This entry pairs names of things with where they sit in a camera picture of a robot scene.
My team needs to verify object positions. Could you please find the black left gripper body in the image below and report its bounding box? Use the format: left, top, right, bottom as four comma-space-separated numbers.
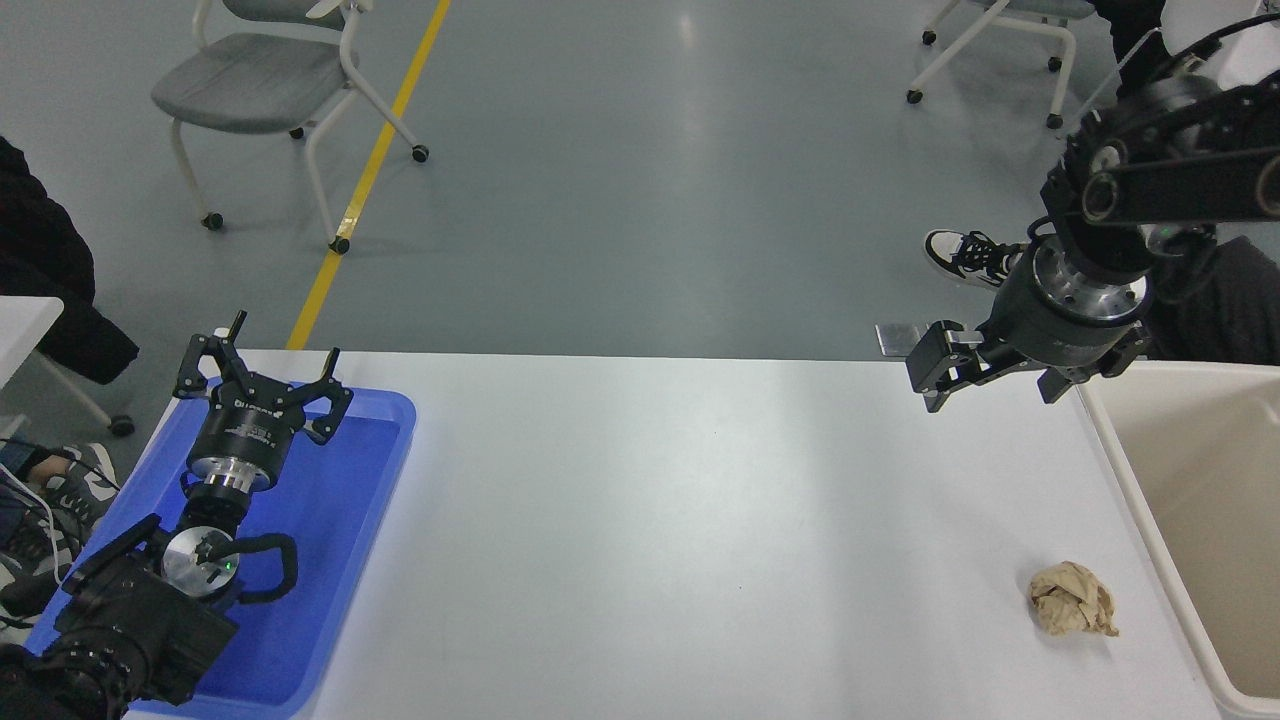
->
190, 380, 306, 473

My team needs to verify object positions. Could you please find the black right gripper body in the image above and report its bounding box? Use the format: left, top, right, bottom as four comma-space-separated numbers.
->
985, 250, 1153, 379

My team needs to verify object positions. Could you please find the blue plastic tray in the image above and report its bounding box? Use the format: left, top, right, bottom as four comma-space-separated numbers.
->
22, 378, 417, 720

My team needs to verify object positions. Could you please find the small white table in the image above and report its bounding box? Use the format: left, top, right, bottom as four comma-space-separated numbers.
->
0, 295, 136, 441

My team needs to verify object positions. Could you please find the large pale bin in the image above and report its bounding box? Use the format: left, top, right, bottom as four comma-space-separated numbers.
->
1078, 360, 1280, 720

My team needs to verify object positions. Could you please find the crumpled tan paper ball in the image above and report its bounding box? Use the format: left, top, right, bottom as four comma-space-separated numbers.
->
1029, 561, 1120, 638

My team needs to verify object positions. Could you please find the white cable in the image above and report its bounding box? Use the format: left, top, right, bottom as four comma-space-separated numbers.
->
0, 466, 61, 576

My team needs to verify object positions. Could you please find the grey chair with white frame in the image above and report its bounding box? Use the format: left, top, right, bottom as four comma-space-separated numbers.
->
905, 0, 1099, 131
150, 0, 431, 255

